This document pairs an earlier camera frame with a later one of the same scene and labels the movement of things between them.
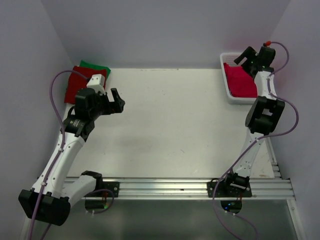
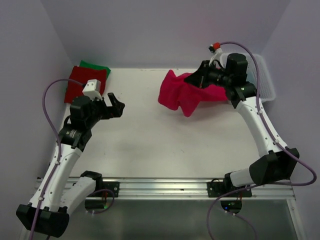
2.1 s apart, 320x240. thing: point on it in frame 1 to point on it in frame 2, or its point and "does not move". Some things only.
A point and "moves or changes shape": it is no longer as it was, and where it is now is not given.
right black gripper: [249, 53] to [200, 78]
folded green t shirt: [85, 64] does not move
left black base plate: [112, 186] does not move
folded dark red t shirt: [76, 82] does not move
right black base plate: [229, 191] does not move
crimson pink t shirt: [240, 84] moves or changes shape
